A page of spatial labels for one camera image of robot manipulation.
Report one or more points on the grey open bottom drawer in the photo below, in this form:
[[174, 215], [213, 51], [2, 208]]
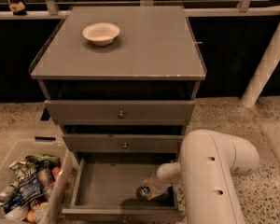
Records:
[[107, 186]]

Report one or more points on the blue snack bag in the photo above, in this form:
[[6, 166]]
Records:
[[30, 187]]

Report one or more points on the grey drawer cabinet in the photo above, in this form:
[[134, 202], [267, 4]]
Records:
[[154, 58]]

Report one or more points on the white paper bowl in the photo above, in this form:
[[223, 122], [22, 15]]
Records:
[[101, 34]]

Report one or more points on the clear plastic storage bin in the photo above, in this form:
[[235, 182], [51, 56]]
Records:
[[25, 148]]

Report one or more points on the green snack bag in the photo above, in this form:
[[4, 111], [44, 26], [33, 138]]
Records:
[[44, 160]]

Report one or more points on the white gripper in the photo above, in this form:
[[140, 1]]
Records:
[[154, 183]]

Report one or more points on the blue silver redbull can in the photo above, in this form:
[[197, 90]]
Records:
[[145, 192]]

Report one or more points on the grey middle drawer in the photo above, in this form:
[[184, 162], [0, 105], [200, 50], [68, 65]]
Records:
[[133, 143]]

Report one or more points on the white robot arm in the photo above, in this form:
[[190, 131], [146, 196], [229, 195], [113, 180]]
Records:
[[207, 163]]

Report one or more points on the grey top drawer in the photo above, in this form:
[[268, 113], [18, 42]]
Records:
[[100, 112]]

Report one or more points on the small yellow black object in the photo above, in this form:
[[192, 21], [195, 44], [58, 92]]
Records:
[[18, 8]]

